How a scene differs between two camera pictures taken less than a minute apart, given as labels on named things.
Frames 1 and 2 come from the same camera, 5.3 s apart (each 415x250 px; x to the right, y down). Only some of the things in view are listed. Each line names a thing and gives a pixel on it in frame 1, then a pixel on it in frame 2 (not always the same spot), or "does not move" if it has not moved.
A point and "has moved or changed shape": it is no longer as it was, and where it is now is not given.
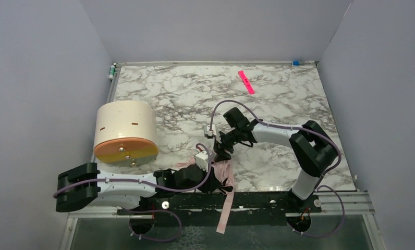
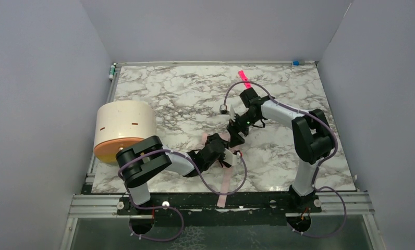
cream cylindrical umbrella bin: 125,133 does not move
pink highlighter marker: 246,82 does not move
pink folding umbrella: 222,171 has moved or changed shape
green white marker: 112,72 does not move
